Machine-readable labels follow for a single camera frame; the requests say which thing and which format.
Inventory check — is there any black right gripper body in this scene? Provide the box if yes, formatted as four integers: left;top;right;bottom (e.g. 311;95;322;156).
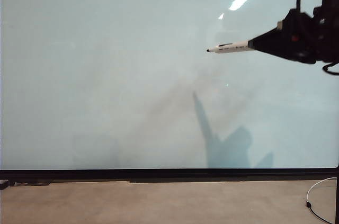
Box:
276;8;339;65

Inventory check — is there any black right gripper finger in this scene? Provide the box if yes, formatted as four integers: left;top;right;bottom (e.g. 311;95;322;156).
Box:
248;25;293;46
250;39;301;62

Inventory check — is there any white marker pen black tip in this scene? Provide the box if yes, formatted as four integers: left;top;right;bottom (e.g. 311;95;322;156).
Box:
206;39;251;55

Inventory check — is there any long black pen tray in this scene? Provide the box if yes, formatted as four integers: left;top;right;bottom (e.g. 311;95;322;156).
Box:
129;177;337;184

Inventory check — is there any short black tray piece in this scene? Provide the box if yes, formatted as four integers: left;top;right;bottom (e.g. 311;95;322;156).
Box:
14;181;53;186

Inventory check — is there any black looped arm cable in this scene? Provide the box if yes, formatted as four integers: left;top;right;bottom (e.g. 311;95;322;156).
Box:
321;61;339;75

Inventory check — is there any white and black cable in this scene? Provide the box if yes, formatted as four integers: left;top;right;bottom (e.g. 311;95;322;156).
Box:
304;177;337;224

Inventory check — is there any black whiteboard stand post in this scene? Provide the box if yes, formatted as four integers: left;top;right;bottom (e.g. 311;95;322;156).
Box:
335;152;339;224

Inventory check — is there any large whiteboard with black frame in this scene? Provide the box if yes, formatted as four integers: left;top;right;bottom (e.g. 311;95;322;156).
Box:
0;0;339;180

